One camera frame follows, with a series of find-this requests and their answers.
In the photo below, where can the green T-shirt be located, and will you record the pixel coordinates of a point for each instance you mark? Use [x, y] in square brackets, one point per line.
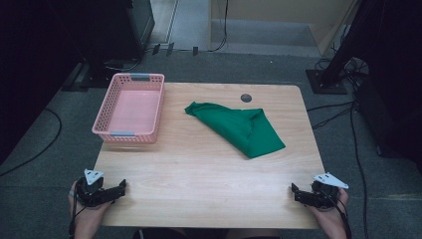
[244, 127]

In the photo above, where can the dark equipment box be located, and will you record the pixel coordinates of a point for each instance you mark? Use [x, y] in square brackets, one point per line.
[388, 122]

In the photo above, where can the black slanted stand with base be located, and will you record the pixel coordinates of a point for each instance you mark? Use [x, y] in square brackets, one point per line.
[335, 71]

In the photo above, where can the person's lap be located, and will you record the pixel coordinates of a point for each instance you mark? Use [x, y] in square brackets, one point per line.
[205, 233]

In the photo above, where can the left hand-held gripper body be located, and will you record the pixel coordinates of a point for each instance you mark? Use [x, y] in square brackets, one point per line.
[91, 194]

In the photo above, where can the pink perforated plastic basket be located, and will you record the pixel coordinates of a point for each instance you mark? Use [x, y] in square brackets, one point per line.
[132, 109]

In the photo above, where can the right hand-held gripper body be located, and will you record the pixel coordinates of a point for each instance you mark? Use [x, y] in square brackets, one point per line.
[323, 195]

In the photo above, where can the person's left hand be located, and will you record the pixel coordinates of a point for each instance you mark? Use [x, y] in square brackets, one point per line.
[88, 217]

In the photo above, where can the black floor stand base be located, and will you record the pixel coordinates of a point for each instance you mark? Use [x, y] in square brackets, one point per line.
[89, 79]

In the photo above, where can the person's right hand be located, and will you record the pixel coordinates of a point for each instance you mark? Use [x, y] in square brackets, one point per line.
[333, 217]

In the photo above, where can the large black case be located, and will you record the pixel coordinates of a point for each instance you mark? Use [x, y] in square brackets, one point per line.
[129, 26]

